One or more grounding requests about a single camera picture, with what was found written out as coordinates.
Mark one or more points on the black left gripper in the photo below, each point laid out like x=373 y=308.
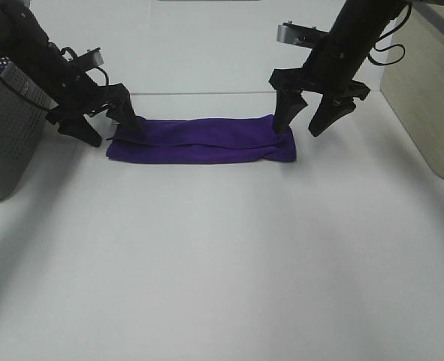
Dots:
x=77 y=95

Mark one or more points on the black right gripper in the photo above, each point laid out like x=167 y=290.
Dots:
x=329 y=70

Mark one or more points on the purple towel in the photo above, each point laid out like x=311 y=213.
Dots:
x=206 y=141

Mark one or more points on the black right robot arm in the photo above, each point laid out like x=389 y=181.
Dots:
x=368 y=18

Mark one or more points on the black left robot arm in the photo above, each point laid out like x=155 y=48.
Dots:
x=27 y=45

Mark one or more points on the grey perforated laundry basket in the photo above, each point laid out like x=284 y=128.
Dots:
x=21 y=126

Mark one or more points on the beige storage bin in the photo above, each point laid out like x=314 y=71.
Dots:
x=414 y=85

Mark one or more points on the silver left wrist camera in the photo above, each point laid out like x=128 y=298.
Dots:
x=86 y=62

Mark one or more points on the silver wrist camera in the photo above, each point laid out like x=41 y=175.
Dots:
x=296 y=34
x=86 y=62

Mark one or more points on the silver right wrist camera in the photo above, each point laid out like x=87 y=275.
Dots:
x=296 y=34

